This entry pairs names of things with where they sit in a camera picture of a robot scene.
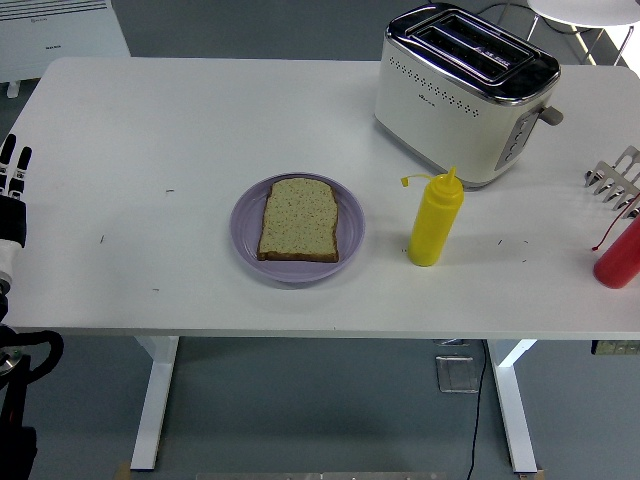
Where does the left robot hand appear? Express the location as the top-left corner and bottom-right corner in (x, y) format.
(0, 132), (34, 284)

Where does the red squeeze bottle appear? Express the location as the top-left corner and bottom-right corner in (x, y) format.
(590, 192), (640, 290)

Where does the bread slice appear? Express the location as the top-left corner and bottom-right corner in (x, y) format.
(256, 177), (340, 264)

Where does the desk control panel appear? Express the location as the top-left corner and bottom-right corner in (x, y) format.
(591, 339), (640, 357)

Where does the white room heater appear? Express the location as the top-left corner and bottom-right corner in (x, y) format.
(0, 0), (132, 99)

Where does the white table leg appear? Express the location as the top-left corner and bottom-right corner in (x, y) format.
(129, 335), (180, 471)
(487, 339), (539, 475)

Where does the purple round plate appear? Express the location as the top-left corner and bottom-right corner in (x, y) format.
(229, 172), (366, 285)

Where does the yellow squeeze bottle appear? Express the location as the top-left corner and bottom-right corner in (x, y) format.
(398, 165), (466, 268)

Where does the white chrome toaster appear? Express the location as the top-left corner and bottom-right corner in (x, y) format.
(373, 2), (565, 191)

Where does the metal floor socket plate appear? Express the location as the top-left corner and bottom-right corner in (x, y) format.
(434, 354), (481, 395)

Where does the metal toast rack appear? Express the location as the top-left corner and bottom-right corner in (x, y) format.
(583, 145), (640, 221)

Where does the white round side table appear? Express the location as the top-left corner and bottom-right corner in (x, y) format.
(525, 0), (640, 67)

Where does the black floor cable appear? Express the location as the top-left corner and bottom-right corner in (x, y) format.
(465, 339), (489, 480)

